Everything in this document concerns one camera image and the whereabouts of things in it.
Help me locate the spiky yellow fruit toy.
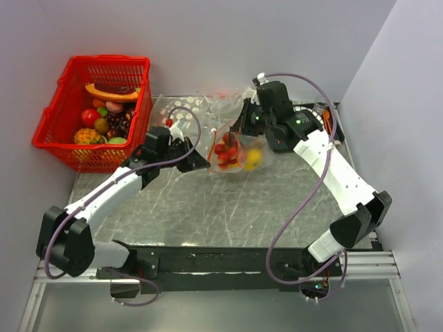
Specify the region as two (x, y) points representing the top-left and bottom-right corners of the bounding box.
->
(73, 128), (105, 145)

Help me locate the polka dot zip bag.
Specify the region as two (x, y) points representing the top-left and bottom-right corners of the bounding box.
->
(149, 95), (210, 133)

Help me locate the red apple toy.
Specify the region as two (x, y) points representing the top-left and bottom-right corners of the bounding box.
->
(80, 109), (102, 128)

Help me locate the aluminium rail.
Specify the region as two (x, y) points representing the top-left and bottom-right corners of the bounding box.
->
(33, 251), (400, 284)

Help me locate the pink peach toy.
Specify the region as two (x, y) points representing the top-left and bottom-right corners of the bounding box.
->
(105, 102), (124, 113)

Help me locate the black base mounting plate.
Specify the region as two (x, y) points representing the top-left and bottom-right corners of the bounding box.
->
(120, 246), (325, 292)

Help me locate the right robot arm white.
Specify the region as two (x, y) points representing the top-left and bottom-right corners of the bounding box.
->
(231, 81), (392, 275)

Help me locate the yellow bell pepper toy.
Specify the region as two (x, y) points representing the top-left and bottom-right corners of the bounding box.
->
(243, 149), (263, 171)

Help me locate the green fruit toy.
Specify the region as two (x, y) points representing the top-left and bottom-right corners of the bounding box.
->
(107, 137), (127, 145)

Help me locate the dark grape bunch toy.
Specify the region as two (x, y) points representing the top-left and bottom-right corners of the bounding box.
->
(105, 109), (135, 139)

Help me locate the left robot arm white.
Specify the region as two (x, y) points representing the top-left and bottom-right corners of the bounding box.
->
(36, 127), (210, 279)

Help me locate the clear zip bag orange zipper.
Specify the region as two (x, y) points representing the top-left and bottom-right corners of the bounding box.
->
(207, 120), (265, 174)

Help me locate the green leaf toy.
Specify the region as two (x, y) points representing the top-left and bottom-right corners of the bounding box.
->
(97, 107), (109, 117)

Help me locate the clear drinking glass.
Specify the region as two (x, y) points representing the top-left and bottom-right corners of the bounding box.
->
(313, 95), (328, 116)

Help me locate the crumpled clear plastic bag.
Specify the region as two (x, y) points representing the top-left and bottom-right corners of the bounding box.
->
(197, 87), (255, 128)

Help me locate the orange plastic spoon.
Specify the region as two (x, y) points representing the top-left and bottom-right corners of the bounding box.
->
(323, 109), (333, 134)

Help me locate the brown kiwi toy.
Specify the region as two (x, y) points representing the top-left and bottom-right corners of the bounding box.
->
(93, 118), (110, 136)

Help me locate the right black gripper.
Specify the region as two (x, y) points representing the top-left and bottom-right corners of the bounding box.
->
(231, 98), (275, 138)

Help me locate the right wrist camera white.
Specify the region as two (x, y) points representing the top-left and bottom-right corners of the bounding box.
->
(252, 73), (268, 87)

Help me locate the black serving tray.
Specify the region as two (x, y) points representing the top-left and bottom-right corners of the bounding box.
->
(293, 102), (345, 145)

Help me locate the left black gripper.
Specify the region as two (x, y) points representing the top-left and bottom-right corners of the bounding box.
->
(157, 136), (210, 172)

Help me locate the red lychee bunch toy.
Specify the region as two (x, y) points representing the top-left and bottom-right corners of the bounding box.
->
(214, 132), (240, 170)

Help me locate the red plastic basket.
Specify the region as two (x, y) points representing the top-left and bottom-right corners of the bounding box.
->
(33, 55), (152, 173)

